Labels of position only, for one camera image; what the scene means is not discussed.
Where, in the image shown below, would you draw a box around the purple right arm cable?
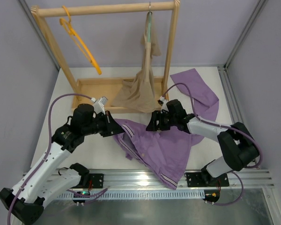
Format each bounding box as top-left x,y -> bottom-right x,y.
161,82 -> 264,206

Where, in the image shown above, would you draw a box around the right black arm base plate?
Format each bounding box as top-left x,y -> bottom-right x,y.
184,172 -> 229,188

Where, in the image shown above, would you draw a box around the beige trousers on hanger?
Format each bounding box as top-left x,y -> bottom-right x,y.
111,22 -> 161,113

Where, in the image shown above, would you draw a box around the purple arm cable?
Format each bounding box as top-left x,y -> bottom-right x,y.
161,82 -> 264,206
6,93 -> 94,225

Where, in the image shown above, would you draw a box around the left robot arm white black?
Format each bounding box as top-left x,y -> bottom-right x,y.
0,104 -> 124,225

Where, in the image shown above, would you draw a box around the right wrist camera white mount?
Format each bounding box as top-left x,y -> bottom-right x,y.
157,96 -> 169,112

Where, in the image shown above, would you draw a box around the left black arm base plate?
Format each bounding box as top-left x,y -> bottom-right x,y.
84,173 -> 104,189

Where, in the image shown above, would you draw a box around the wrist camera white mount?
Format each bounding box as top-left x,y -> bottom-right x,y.
157,96 -> 169,112
91,96 -> 108,114

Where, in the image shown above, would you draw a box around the left aluminium frame post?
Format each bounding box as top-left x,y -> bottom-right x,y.
17,0 -> 60,71

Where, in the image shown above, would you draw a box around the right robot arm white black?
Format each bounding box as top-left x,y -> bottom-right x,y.
146,99 -> 259,186

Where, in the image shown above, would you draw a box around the aluminium mounting rail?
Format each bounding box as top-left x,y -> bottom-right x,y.
90,169 -> 274,189

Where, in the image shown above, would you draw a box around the right aluminium frame post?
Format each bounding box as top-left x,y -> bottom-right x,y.
223,0 -> 269,69

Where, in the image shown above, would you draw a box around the purple trousers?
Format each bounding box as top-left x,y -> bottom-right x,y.
113,69 -> 219,190

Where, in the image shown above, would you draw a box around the orange plastic hanger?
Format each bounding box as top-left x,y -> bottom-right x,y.
59,6 -> 102,75

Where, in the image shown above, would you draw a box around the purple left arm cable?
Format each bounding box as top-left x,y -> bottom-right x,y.
6,93 -> 94,225

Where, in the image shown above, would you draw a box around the wooden clothes rack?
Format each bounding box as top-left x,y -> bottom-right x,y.
31,0 -> 180,100

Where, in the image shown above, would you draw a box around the green hanger with metal hook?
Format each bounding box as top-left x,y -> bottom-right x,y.
147,2 -> 152,43

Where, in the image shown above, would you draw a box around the slotted grey cable duct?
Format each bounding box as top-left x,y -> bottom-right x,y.
56,189 -> 205,201

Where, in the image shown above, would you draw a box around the aluminium frame post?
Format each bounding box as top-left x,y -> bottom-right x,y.
223,0 -> 269,69
17,0 -> 60,71

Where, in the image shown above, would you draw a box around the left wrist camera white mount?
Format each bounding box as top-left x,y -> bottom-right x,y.
91,96 -> 108,114

